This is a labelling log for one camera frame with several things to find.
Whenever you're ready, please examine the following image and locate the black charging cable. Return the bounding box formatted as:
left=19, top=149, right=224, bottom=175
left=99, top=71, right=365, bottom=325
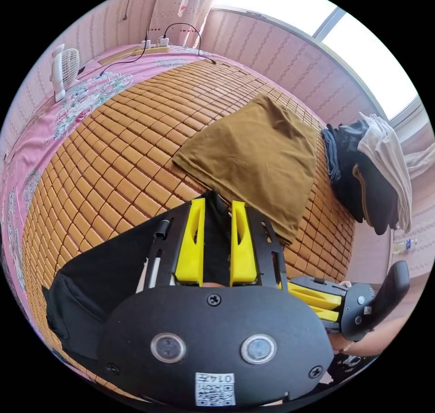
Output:
left=164, top=22, right=218, bottom=65
left=99, top=28, right=151, bottom=77

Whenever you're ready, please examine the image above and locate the bed with woven mat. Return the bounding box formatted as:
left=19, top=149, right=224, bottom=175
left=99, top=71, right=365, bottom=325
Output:
left=0, top=44, right=358, bottom=403

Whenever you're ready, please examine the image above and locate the clear plastic bottle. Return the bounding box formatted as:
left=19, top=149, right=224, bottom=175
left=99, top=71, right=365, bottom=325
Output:
left=393, top=238, right=419, bottom=253

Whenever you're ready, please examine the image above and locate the white fan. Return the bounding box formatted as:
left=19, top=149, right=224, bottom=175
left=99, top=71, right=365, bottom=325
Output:
left=50, top=44, right=81, bottom=103

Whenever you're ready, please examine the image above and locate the person's right forearm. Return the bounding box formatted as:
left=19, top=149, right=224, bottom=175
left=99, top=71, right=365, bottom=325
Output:
left=345, top=312, right=410, bottom=356

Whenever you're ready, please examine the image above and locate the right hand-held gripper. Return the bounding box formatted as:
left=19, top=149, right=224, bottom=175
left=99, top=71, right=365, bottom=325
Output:
left=288, top=276, right=377, bottom=341

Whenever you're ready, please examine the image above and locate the window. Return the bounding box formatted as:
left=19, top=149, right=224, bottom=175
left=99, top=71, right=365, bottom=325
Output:
left=210, top=0, right=423, bottom=122

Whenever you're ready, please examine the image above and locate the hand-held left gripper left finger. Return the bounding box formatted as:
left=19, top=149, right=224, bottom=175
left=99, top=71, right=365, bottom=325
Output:
left=174, top=198, right=207, bottom=287

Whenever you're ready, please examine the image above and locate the power strip with white chargers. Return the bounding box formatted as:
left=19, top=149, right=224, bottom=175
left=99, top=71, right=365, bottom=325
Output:
left=97, top=34, right=171, bottom=65

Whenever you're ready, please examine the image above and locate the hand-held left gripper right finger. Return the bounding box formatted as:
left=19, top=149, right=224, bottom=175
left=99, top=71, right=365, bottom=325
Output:
left=230, top=200, right=261, bottom=287

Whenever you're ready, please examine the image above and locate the folded brown garment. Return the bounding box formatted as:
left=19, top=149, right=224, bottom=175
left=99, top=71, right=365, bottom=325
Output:
left=172, top=93, right=319, bottom=246

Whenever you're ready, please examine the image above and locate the pile of clothes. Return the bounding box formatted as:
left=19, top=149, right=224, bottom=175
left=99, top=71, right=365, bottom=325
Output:
left=320, top=112, right=435, bottom=237

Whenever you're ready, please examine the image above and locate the pink curtain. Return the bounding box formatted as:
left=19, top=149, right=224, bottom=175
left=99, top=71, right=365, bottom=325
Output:
left=149, top=0, right=229, bottom=50

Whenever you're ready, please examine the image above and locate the black short sleeve shirt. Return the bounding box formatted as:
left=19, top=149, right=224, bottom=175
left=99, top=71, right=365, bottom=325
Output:
left=41, top=190, right=235, bottom=383

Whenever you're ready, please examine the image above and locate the person's right hand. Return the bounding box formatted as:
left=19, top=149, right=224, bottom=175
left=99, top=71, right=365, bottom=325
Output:
left=330, top=279, right=354, bottom=355

